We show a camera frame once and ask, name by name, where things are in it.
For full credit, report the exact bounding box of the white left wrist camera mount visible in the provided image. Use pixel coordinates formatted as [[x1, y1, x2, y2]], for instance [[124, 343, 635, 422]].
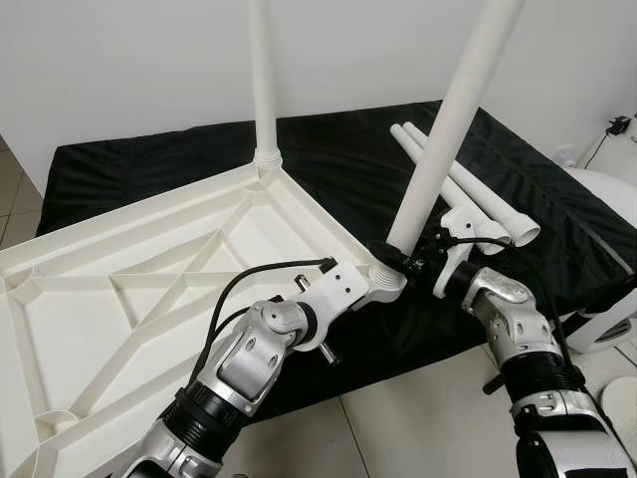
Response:
[[299, 261, 371, 320]]

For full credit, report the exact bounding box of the white plastic table leg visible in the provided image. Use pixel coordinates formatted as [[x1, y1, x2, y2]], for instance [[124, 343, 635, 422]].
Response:
[[249, 0, 285, 170], [390, 124, 514, 250], [403, 121, 541, 247], [368, 0, 527, 300]]

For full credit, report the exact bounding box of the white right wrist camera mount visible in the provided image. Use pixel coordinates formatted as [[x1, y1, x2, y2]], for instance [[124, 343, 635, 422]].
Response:
[[433, 204, 484, 300]]

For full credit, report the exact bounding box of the white plastic floor object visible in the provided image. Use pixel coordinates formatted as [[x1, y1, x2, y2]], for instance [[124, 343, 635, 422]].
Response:
[[567, 164, 637, 355]]

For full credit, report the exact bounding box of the white plastic table top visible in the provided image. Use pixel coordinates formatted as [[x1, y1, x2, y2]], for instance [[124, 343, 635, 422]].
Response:
[[0, 159, 409, 478]]

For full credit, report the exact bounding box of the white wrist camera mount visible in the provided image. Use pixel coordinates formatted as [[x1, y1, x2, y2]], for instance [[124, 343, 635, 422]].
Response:
[[433, 204, 484, 300], [299, 261, 371, 320]]

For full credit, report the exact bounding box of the white round flat floor disc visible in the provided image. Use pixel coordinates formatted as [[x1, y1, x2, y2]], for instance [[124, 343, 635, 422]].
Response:
[[602, 376, 637, 439]]

